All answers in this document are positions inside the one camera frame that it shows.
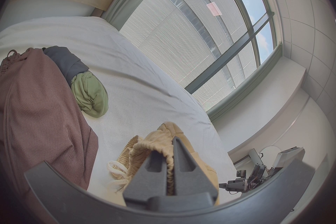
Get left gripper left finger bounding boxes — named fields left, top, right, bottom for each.
left=123, top=151, right=168, bottom=205

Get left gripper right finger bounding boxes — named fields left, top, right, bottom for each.
left=167, top=136, right=219, bottom=205

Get tan shorts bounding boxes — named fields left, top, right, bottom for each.
left=106, top=122, right=219, bottom=206

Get bed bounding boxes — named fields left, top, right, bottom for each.
left=0, top=0, right=235, bottom=208

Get green garment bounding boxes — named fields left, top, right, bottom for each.
left=71, top=71, right=109, bottom=118

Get brown shorts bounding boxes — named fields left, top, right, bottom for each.
left=0, top=47, right=99, bottom=190

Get window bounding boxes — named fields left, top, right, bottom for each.
left=115, top=0, right=277, bottom=113

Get black garment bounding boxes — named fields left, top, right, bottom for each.
left=42, top=46, right=90, bottom=87

